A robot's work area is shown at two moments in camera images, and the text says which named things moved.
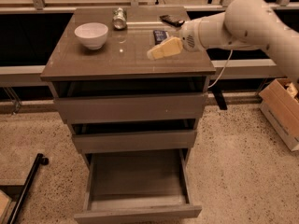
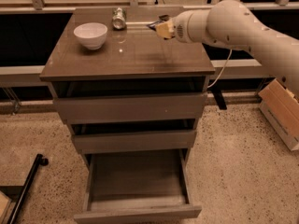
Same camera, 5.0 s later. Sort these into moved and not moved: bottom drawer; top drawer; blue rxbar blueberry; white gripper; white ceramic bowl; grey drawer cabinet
Moved: white gripper; blue rxbar blueberry
Not moved: grey drawer cabinet; white ceramic bowl; bottom drawer; top drawer
